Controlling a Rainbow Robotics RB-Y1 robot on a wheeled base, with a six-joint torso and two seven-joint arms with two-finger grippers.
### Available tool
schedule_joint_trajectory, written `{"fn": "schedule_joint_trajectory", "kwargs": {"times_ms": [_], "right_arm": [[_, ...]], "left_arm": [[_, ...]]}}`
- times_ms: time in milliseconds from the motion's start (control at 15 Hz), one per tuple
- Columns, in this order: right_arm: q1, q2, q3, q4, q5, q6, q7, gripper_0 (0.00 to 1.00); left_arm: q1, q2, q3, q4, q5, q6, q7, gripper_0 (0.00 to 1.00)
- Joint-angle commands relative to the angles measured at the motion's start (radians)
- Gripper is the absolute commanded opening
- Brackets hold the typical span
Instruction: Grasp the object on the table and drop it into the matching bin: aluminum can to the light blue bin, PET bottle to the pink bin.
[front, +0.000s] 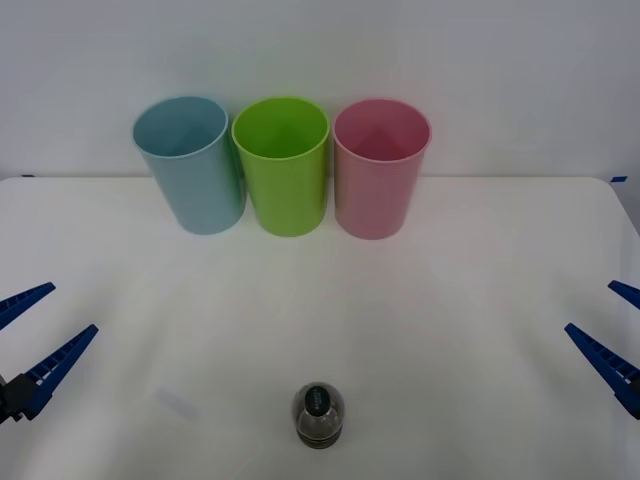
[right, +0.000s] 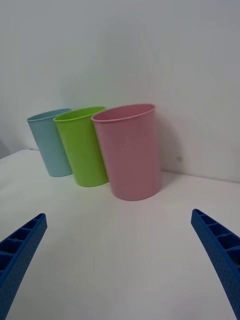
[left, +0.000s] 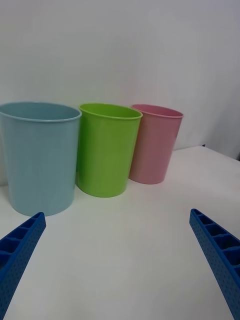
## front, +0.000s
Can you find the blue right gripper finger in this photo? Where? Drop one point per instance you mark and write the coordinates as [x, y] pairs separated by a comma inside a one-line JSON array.
[[607, 362], [628, 292]]

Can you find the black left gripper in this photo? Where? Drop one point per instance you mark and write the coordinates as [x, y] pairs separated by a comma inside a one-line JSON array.
[[2, 400]]

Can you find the dark drink plastic bottle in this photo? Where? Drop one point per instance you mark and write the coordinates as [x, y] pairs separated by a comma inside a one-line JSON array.
[[318, 420]]

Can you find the pale blue plastic bin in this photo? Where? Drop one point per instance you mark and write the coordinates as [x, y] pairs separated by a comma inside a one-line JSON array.
[[200, 190]]

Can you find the pink plastic bin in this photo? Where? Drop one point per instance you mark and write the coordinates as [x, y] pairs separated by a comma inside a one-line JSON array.
[[372, 200]]

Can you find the green plastic bin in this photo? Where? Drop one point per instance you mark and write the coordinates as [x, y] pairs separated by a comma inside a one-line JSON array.
[[287, 195]]

